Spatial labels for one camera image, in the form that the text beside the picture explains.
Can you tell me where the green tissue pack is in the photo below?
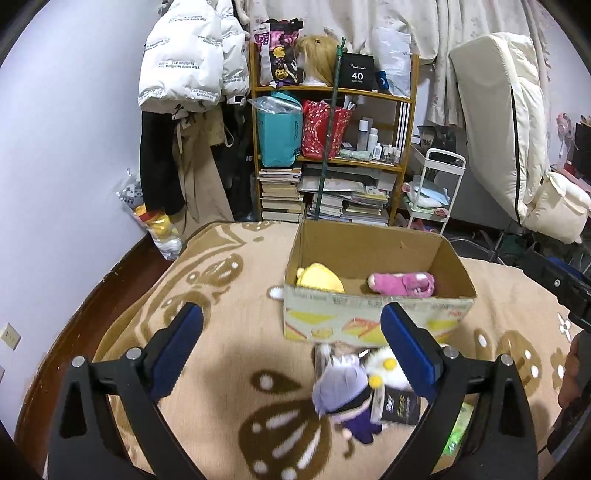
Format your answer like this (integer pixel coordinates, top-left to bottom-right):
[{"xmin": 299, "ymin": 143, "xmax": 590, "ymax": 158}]
[{"xmin": 442, "ymin": 402, "xmax": 474, "ymax": 457}]

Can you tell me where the black card pack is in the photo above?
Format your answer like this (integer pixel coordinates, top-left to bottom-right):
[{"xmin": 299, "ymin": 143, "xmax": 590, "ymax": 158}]
[{"xmin": 380, "ymin": 386, "xmax": 421, "ymax": 426}]

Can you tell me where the white fluffy penguin plush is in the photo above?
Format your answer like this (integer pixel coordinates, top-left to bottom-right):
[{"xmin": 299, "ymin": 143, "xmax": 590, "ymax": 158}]
[{"xmin": 363, "ymin": 347, "xmax": 412, "ymax": 391}]

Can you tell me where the pink plush toy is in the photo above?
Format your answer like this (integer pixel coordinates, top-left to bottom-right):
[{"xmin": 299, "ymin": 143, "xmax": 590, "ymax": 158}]
[{"xmin": 367, "ymin": 272, "xmax": 435, "ymax": 298}]

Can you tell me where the purple haired doll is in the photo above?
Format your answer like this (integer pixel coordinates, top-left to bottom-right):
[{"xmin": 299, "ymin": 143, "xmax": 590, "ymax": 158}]
[{"xmin": 311, "ymin": 344, "xmax": 383, "ymax": 445}]

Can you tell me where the yellow plush toy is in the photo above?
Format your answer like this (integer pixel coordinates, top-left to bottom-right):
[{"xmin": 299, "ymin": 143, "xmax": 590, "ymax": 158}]
[{"xmin": 297, "ymin": 263, "xmax": 345, "ymax": 293}]

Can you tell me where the person's hand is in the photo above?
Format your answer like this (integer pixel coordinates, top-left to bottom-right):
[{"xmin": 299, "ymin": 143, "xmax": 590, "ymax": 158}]
[{"xmin": 558, "ymin": 331, "xmax": 583, "ymax": 409}]

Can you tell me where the beige patterned blanket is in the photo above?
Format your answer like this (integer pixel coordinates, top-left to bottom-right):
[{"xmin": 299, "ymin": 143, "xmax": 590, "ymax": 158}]
[{"xmin": 86, "ymin": 222, "xmax": 590, "ymax": 479}]

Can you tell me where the white rolling cart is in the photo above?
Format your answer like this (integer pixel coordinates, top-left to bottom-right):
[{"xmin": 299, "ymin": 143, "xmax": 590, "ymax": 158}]
[{"xmin": 403, "ymin": 145, "xmax": 467, "ymax": 234}]

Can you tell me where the wooden bookshelf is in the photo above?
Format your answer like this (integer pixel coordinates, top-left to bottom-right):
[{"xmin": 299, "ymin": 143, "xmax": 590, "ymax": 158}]
[{"xmin": 249, "ymin": 42, "xmax": 420, "ymax": 226}]

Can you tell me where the cream folded mattress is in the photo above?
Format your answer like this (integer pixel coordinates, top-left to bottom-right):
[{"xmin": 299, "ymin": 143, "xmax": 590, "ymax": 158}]
[{"xmin": 450, "ymin": 33, "xmax": 590, "ymax": 244}]

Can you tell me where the plastic bag of toys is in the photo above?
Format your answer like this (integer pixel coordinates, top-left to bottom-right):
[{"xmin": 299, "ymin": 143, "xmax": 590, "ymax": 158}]
[{"xmin": 116, "ymin": 170, "xmax": 183, "ymax": 261}]

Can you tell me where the cardboard box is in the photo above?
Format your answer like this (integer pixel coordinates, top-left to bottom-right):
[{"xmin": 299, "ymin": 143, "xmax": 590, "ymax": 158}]
[{"xmin": 283, "ymin": 220, "xmax": 477, "ymax": 347}]

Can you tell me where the floral curtain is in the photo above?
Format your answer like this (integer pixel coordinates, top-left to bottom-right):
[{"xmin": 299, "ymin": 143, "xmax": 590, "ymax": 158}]
[{"xmin": 235, "ymin": 0, "xmax": 549, "ymax": 125}]

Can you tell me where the stack of books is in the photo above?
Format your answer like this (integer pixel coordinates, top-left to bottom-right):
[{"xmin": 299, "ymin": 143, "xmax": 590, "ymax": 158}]
[{"xmin": 257, "ymin": 167, "xmax": 305, "ymax": 223}]

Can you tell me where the black box marked 40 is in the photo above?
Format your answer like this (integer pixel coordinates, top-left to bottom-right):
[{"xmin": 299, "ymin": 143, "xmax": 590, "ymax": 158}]
[{"xmin": 339, "ymin": 53, "xmax": 375, "ymax": 91}]

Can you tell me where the red patterned bag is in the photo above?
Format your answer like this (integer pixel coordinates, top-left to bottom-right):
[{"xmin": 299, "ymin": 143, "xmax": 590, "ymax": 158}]
[{"xmin": 301, "ymin": 100, "xmax": 353, "ymax": 160}]

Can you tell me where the beige trench coat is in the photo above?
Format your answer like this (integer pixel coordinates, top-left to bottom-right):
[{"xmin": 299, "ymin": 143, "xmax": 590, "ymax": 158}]
[{"xmin": 170, "ymin": 106, "xmax": 233, "ymax": 242}]

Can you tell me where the green pole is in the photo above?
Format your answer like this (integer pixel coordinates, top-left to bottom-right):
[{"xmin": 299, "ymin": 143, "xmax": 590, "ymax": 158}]
[{"xmin": 313, "ymin": 37, "xmax": 346, "ymax": 221}]

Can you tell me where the teal bag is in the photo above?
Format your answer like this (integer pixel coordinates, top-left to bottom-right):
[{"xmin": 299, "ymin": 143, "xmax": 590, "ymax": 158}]
[{"xmin": 254, "ymin": 91, "xmax": 304, "ymax": 168}]

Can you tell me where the blonde wig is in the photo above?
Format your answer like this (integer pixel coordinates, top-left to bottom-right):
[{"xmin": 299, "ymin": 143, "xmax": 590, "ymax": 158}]
[{"xmin": 295, "ymin": 35, "xmax": 339, "ymax": 87}]

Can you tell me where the white puffer jacket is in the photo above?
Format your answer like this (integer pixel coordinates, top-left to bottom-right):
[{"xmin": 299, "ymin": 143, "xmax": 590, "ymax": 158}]
[{"xmin": 138, "ymin": 1, "xmax": 249, "ymax": 115}]

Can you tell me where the wall power socket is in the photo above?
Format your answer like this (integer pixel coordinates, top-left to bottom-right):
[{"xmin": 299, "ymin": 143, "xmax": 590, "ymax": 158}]
[{"xmin": 0, "ymin": 323, "xmax": 21, "ymax": 350}]

